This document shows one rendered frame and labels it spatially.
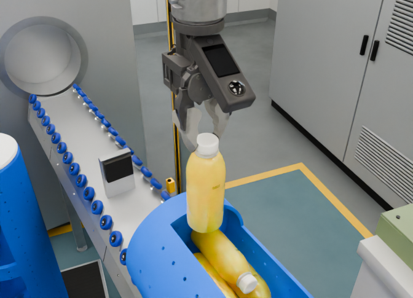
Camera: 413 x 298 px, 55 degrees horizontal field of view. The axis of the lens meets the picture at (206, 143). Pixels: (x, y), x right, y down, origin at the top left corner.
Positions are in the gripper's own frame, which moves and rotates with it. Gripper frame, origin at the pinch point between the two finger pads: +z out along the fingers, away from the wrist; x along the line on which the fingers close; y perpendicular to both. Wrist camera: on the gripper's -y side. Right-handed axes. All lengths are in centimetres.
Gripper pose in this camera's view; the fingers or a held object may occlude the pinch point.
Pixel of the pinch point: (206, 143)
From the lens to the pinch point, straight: 64.9
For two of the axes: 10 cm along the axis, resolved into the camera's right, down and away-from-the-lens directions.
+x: -8.4, 3.1, -4.4
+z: 0.0, 8.1, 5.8
